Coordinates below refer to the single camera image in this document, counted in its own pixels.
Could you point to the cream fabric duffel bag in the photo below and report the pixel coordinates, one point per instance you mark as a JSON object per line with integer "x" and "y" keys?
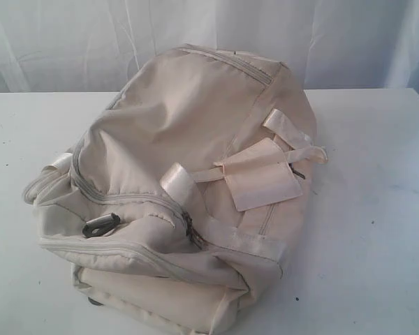
{"x": 182, "y": 202}

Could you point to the white backdrop curtain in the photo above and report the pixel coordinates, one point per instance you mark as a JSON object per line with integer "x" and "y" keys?
{"x": 99, "y": 45}

